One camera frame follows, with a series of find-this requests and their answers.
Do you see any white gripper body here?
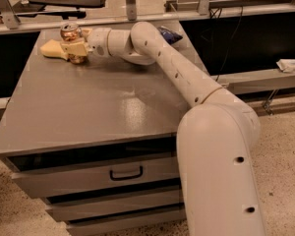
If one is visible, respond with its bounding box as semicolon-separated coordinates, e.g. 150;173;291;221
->
88;28;111;57

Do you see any yellow sponge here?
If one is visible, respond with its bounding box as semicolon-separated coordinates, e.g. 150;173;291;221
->
40;39;69;60

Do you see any white crumpled cloth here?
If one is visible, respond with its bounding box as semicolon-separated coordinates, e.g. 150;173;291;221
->
277;59;295;74

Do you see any grey metal railing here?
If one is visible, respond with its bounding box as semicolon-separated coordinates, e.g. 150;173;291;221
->
0;0;295;34

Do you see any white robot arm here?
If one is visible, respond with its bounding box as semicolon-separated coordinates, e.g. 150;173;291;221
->
60;22;266;236

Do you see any orange soda can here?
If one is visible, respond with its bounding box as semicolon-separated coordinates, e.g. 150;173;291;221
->
60;23;87;64

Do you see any black hanging cable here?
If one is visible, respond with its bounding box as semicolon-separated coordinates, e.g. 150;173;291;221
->
208;6;244;86

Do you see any black drawer handle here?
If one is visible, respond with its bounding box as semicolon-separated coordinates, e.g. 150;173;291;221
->
109;166;144;181

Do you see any grey drawer cabinet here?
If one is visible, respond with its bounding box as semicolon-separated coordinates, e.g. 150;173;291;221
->
0;19;238;236

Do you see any blue chip bag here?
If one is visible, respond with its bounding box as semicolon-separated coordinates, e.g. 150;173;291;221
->
157;27;183;44

